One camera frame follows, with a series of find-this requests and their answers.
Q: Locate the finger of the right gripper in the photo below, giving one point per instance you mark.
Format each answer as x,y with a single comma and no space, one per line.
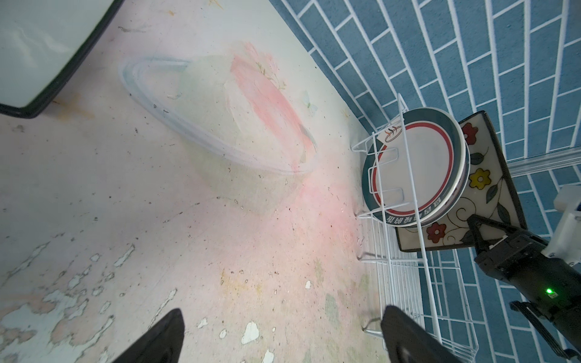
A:
488,232

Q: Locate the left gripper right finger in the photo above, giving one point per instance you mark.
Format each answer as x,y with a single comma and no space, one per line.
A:
407,341

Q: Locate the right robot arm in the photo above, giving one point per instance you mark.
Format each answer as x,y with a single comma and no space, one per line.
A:
560,327

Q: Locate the white wire dish rack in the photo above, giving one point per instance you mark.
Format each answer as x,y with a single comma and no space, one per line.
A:
423,285

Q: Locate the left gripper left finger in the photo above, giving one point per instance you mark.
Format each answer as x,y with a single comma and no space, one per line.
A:
161,343

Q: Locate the white square plate black rim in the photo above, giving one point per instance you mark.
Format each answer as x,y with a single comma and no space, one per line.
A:
43,43

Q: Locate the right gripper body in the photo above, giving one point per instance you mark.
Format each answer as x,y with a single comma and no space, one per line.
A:
516,258

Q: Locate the round white plate outer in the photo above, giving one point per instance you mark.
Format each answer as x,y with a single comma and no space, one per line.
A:
413,167

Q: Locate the right corner metal profile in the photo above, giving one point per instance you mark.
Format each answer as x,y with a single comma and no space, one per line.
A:
552,160

